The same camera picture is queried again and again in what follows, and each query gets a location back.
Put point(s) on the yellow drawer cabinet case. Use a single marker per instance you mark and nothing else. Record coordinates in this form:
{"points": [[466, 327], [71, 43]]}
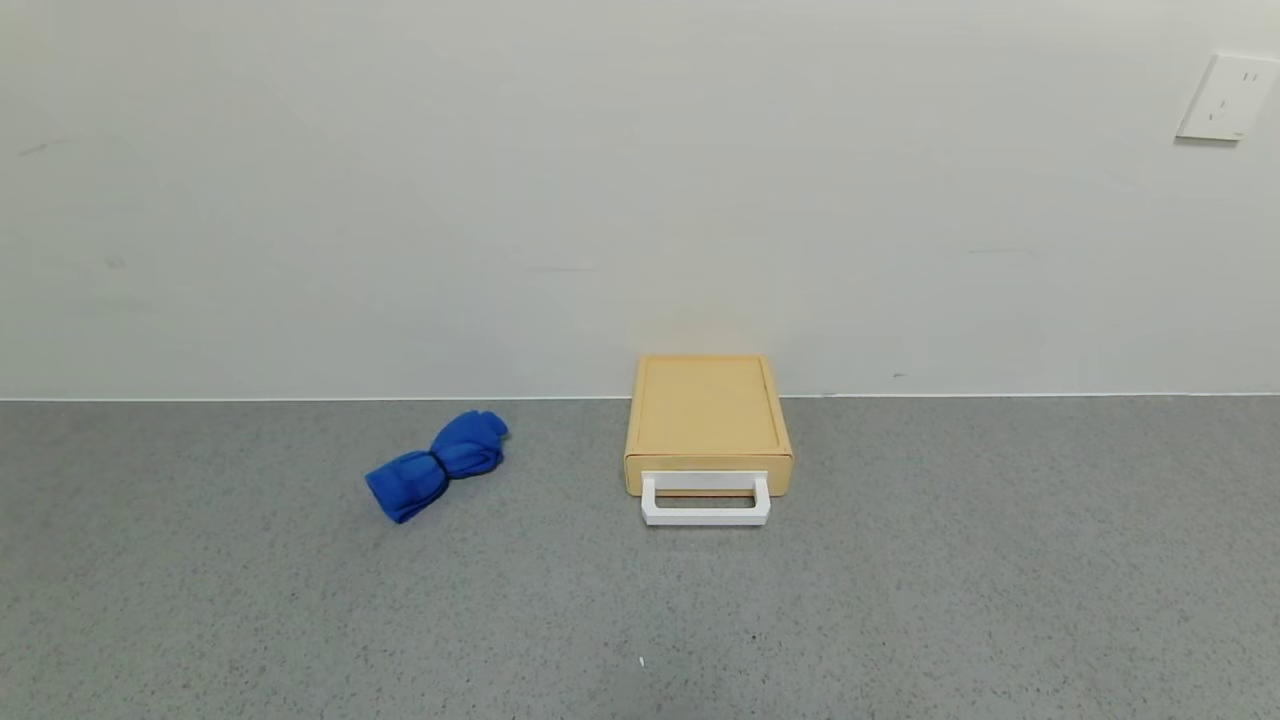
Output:
{"points": [[705, 410]]}

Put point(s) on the blue rolled cloth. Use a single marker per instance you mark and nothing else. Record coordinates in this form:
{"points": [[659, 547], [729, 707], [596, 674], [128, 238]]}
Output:
{"points": [[440, 465]]}

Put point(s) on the white wall socket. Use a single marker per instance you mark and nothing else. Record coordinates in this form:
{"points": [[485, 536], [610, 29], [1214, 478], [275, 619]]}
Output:
{"points": [[1230, 97]]}

